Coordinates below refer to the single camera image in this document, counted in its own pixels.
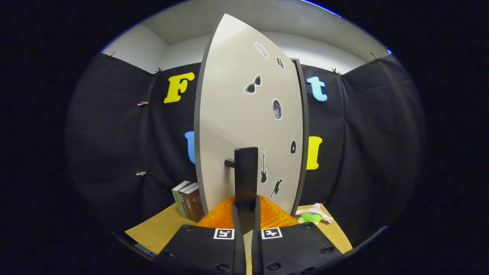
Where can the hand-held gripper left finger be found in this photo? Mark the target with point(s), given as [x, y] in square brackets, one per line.
[239, 248]

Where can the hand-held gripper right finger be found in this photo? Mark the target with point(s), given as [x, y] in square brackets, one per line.
[256, 248]

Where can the thick brown book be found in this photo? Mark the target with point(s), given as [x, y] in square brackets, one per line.
[195, 204]

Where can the green and pink plush toy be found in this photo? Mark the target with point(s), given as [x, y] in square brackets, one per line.
[311, 217]

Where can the thin brown book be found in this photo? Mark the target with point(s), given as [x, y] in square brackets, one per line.
[185, 206]

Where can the green book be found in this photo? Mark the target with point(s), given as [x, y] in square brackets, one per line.
[177, 200]

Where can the grey cabinet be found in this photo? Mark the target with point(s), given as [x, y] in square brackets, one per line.
[305, 133]

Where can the black backdrop cloth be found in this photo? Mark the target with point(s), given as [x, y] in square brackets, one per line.
[374, 152]

